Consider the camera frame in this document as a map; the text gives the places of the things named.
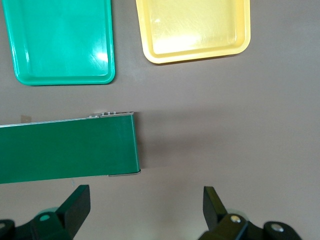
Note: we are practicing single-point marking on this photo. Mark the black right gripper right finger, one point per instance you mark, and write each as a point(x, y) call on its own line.
point(212, 207)

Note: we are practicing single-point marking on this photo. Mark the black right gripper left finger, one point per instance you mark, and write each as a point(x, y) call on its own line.
point(77, 207)

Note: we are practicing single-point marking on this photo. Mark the yellow plastic tray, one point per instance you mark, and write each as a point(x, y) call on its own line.
point(195, 30)

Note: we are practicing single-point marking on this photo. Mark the green plastic tray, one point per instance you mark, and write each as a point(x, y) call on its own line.
point(62, 42)

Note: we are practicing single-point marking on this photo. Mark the green conveyor belt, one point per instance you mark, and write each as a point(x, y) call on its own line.
point(67, 150)

